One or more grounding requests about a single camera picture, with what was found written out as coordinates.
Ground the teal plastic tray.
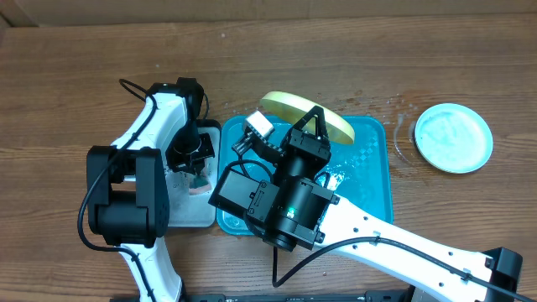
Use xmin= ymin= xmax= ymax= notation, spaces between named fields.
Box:
xmin=216 ymin=116 xmax=394 ymax=236

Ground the pink and green sponge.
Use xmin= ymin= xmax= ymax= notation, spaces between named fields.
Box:
xmin=188 ymin=169 xmax=212 ymax=195

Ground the black tray with soapy water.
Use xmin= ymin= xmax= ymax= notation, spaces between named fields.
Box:
xmin=165 ymin=119 xmax=222 ymax=228

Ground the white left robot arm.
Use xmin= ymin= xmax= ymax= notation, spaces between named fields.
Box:
xmin=77 ymin=77 xmax=221 ymax=301

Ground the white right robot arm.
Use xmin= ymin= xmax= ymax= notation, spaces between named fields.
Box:
xmin=210 ymin=106 xmax=521 ymax=301

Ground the light blue plate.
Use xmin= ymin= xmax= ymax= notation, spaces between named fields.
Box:
xmin=414 ymin=103 xmax=493 ymax=174

